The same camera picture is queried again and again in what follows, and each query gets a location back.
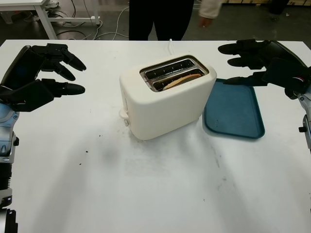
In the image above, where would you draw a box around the black floor cable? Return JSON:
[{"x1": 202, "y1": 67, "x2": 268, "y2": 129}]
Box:
[{"x1": 54, "y1": 21, "x2": 98, "y2": 40}]

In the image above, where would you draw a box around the blue plastic tray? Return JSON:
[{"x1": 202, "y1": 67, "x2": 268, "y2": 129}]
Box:
[{"x1": 202, "y1": 78, "x2": 265, "y2": 141}]

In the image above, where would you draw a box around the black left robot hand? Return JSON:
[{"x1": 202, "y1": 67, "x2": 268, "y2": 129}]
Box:
[{"x1": 0, "y1": 43, "x2": 87, "y2": 97}]

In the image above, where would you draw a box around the person in black trousers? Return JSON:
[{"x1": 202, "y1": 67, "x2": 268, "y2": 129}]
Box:
[{"x1": 128, "y1": 0, "x2": 195, "y2": 41}]

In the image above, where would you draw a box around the white floor cable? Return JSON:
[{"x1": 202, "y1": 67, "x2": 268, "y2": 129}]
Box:
[{"x1": 93, "y1": 2, "x2": 131, "y2": 40}]

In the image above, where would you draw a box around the person left hand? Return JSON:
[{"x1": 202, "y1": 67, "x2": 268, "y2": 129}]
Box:
[{"x1": 198, "y1": 17, "x2": 213, "y2": 28}]

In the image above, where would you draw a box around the white toaster power cord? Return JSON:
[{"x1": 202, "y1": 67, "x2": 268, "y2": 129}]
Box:
[{"x1": 167, "y1": 38, "x2": 176, "y2": 57}]

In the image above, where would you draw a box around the person forearm in cream sleeve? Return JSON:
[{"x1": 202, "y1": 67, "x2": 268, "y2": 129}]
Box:
[{"x1": 198, "y1": 0, "x2": 224, "y2": 19}]

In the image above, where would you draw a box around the toast slice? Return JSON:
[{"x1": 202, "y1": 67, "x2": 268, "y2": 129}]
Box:
[{"x1": 163, "y1": 74, "x2": 202, "y2": 91}]

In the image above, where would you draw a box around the wooden pallet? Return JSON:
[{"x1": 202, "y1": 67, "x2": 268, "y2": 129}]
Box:
[{"x1": 223, "y1": 0, "x2": 311, "y2": 4}]

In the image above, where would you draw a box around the cream two-slot toaster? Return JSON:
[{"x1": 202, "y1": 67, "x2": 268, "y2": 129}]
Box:
[{"x1": 119, "y1": 54, "x2": 218, "y2": 141}]

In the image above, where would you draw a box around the white desk frame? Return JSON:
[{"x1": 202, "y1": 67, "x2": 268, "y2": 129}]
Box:
[{"x1": 0, "y1": 0, "x2": 102, "y2": 39}]

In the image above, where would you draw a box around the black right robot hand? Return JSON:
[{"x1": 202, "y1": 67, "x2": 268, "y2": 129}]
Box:
[{"x1": 218, "y1": 39, "x2": 311, "y2": 87}]

